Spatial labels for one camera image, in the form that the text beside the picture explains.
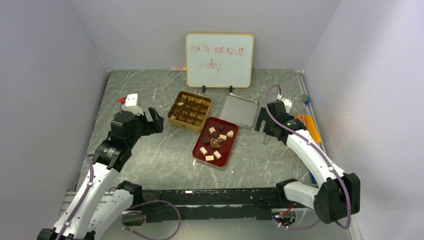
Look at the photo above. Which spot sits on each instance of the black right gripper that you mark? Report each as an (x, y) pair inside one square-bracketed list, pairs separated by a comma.
[(267, 122)]

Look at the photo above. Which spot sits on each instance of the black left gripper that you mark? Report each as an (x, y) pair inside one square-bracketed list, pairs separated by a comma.
[(151, 126)]

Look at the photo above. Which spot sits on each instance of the gold chocolate tin box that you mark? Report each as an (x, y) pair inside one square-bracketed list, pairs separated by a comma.
[(189, 111)]

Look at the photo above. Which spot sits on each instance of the beige square chocolate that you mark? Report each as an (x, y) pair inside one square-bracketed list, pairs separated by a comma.
[(203, 150), (217, 155), (223, 137), (209, 158), (212, 130)]

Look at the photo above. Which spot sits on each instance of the dark brown chocolate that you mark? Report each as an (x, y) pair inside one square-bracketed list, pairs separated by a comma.
[(206, 140)]

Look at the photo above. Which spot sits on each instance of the metal tweezers with pink grips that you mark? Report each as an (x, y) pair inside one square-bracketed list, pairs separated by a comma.
[(266, 138)]

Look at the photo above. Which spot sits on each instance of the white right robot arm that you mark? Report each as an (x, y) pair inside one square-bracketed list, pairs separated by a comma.
[(337, 194)]

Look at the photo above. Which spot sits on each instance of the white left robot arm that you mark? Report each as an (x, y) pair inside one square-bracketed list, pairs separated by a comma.
[(87, 219)]

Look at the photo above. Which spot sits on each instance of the beige heart chocolate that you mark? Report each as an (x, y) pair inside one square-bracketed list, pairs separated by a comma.
[(230, 133)]

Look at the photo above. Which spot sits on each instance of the dark round chocolate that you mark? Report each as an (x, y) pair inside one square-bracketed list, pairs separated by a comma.
[(221, 127)]

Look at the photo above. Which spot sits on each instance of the yellow plastic bin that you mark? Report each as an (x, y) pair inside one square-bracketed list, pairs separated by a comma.
[(308, 121)]

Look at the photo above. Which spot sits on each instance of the red rectangular tray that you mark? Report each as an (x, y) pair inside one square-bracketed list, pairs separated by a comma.
[(215, 144)]

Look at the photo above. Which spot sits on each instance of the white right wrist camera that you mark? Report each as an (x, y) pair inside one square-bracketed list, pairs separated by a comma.
[(287, 103)]

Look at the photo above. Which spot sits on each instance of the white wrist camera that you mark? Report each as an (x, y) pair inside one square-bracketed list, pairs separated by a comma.
[(131, 104), (287, 103)]

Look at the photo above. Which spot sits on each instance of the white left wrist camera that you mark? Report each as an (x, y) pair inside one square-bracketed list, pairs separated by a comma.
[(131, 104)]

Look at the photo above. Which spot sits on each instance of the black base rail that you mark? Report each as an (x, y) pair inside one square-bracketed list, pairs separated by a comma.
[(203, 204)]

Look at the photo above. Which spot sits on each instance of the whiteboard with yellow frame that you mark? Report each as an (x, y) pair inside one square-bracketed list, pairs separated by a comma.
[(219, 60)]

